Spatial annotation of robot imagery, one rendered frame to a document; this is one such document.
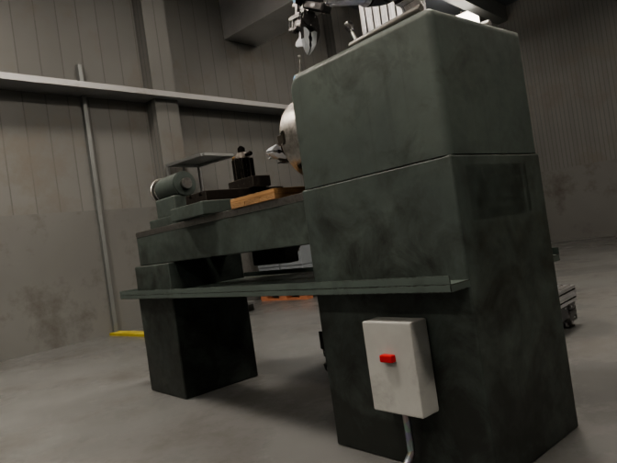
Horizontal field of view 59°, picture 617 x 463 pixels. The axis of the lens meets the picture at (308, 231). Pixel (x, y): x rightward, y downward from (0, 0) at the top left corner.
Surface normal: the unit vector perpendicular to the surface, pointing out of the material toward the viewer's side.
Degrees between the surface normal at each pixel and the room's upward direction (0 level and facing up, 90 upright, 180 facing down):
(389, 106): 90
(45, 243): 90
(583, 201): 90
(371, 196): 90
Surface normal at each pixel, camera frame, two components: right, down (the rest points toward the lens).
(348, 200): -0.75, 0.10
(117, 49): 0.72, -0.11
